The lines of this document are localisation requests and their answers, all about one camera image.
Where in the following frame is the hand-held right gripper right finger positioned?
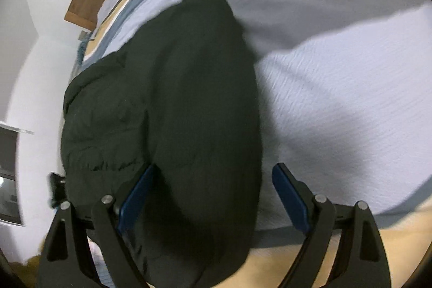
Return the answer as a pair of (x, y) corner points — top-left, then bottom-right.
(272, 162), (394, 288)

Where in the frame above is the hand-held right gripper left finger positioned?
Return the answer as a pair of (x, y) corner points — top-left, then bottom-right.
(37, 164), (156, 288)

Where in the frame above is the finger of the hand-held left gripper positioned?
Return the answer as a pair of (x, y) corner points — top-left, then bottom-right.
(49, 172), (68, 208)

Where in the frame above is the black puffer coat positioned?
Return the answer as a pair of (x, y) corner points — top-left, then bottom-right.
(60, 0), (264, 288)

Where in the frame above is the white low shelf unit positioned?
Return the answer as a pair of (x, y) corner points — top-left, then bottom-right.
(0, 121), (35, 227)

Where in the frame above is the striped duvet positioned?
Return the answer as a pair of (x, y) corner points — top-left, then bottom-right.
(72, 0), (432, 288)

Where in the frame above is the teal cloth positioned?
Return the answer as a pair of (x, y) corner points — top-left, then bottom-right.
(77, 38), (90, 67)

